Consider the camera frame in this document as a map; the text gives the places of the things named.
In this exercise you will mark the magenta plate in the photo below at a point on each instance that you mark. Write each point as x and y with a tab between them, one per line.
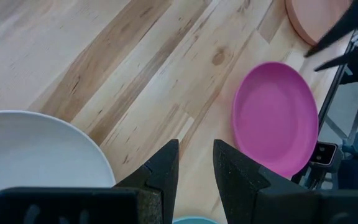
275	118

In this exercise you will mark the teal plate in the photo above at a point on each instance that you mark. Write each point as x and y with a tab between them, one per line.
194	221

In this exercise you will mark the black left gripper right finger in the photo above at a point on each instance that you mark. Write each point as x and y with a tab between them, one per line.
275	202

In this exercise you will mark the small black table camera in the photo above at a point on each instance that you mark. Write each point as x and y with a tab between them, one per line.
323	154

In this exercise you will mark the terracotta plate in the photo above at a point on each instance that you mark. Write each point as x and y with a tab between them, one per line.
312	15

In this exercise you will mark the black aluminium table frame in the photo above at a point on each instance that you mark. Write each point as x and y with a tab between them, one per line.
328	99

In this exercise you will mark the white plate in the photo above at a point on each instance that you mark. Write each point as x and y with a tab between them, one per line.
42	149

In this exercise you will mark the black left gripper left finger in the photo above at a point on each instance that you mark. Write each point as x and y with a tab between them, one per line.
104	205

